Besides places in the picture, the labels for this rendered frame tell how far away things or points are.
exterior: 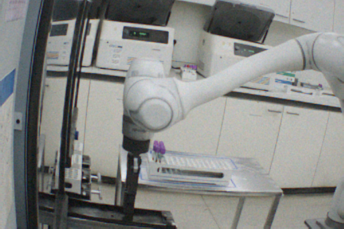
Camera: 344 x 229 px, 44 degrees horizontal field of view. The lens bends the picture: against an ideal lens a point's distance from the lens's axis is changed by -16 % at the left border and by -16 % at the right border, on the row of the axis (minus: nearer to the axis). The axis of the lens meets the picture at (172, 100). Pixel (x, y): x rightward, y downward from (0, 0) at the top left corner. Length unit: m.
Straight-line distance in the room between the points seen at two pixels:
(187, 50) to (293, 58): 2.93
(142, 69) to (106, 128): 2.41
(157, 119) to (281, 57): 0.45
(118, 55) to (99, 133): 0.60
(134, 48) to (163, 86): 2.45
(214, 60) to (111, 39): 0.78
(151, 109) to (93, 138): 2.61
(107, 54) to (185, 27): 0.93
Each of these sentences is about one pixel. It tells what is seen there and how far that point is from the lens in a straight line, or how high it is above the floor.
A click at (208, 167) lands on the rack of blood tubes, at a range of 1.72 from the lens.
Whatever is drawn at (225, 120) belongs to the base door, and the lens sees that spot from 3.76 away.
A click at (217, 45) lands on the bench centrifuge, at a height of 1.19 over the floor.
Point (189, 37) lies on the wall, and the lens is 4.24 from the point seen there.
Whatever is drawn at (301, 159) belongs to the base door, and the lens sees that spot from 4.12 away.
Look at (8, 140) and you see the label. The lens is 0.29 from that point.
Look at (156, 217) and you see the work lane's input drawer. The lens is 1.42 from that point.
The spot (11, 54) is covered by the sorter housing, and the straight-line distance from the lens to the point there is 0.26.
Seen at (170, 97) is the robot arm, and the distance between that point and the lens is 1.10.
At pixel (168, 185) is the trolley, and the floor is 0.82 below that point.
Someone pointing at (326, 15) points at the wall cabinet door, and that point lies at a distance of 4.34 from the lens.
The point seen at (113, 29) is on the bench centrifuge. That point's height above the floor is 1.21.
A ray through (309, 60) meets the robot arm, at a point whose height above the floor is 1.33.
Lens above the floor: 1.39
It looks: 10 degrees down
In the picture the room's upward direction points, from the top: 9 degrees clockwise
